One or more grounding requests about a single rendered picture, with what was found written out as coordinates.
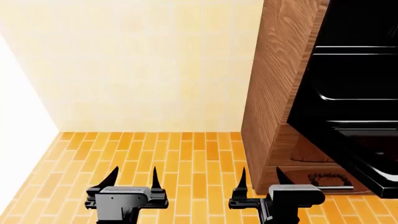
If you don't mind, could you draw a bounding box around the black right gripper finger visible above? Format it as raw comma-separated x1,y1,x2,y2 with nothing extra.
275,166,295,191
233,167,249,200

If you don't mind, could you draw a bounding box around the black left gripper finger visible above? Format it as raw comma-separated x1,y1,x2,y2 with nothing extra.
150,166,166,194
86,166,120,195

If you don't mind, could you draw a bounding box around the brown wooden oven cabinet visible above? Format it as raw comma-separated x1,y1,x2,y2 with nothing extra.
241,0,376,196

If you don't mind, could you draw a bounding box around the black glass oven door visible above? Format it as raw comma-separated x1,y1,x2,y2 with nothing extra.
323,119,398,200

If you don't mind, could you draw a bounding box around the black built-in oven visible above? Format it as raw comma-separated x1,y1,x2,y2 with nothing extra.
285,0,398,131

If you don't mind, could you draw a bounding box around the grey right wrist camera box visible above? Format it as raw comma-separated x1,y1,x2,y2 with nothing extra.
266,184,326,208

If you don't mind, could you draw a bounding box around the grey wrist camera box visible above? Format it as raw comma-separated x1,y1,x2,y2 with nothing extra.
95,186,150,222
266,184,326,208

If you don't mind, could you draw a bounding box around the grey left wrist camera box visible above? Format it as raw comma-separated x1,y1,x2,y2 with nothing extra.
95,186,150,222

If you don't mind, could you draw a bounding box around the silver drawer bar handle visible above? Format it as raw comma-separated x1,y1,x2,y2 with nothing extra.
317,185,355,190

